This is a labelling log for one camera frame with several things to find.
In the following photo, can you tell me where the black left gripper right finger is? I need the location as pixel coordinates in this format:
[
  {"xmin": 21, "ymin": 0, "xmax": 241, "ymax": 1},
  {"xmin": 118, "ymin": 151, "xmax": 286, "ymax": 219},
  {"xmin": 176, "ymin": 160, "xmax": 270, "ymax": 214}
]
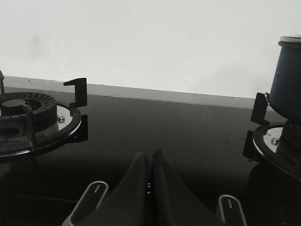
[{"xmin": 152, "ymin": 150, "xmax": 223, "ymax": 226}]

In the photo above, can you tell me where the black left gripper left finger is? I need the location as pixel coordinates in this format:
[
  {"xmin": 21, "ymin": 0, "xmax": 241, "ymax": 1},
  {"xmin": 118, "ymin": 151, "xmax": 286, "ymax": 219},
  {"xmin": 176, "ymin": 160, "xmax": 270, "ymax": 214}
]
[{"xmin": 81, "ymin": 153, "xmax": 148, "ymax": 226}]

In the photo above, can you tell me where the right burner with pot support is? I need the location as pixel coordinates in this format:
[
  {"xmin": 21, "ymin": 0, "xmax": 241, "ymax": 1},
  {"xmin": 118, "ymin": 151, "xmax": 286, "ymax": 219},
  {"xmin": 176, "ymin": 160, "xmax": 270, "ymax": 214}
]
[{"xmin": 243, "ymin": 93, "xmax": 301, "ymax": 180}]

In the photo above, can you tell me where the burner with pot support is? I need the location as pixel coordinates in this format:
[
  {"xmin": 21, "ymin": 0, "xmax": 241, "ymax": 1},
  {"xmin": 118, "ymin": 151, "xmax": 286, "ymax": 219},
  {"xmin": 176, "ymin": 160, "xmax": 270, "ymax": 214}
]
[
  {"xmin": 243, "ymin": 93, "xmax": 301, "ymax": 180},
  {"xmin": 0, "ymin": 78, "xmax": 88, "ymax": 158}
]

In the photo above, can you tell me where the left burner with pot support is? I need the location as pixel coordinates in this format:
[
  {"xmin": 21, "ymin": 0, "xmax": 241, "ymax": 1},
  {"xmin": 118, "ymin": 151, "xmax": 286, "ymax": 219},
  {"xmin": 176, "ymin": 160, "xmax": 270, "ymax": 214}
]
[{"xmin": 0, "ymin": 78, "xmax": 88, "ymax": 158}]

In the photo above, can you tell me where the dark blue cooking pot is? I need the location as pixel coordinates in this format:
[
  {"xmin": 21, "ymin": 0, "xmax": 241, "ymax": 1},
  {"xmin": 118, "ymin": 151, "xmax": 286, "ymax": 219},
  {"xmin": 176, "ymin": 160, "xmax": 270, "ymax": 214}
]
[{"xmin": 269, "ymin": 36, "xmax": 301, "ymax": 121}]

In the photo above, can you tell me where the left silver stove knob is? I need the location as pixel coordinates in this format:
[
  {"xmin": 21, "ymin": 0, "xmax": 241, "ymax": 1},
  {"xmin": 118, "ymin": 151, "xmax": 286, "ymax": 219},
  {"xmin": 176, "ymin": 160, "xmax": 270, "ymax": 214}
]
[{"xmin": 62, "ymin": 181, "xmax": 109, "ymax": 226}]

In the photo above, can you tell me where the silver stove knob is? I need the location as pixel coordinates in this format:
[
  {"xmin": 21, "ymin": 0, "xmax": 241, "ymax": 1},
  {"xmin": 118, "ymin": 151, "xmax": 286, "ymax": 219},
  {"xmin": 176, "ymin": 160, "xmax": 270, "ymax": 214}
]
[
  {"xmin": 216, "ymin": 194, "xmax": 247, "ymax": 226},
  {"xmin": 62, "ymin": 181, "xmax": 109, "ymax": 226}
]

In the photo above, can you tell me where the right silver stove knob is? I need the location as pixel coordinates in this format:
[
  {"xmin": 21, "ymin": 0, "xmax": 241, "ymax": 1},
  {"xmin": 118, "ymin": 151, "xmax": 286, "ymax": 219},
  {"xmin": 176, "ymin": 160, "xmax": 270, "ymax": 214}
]
[{"xmin": 216, "ymin": 194, "xmax": 247, "ymax": 226}]

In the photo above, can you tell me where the black glass gas cooktop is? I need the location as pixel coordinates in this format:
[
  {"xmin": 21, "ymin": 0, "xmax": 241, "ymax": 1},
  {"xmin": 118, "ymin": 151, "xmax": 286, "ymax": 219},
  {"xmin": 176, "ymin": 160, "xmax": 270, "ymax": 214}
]
[{"xmin": 0, "ymin": 95, "xmax": 301, "ymax": 226}]

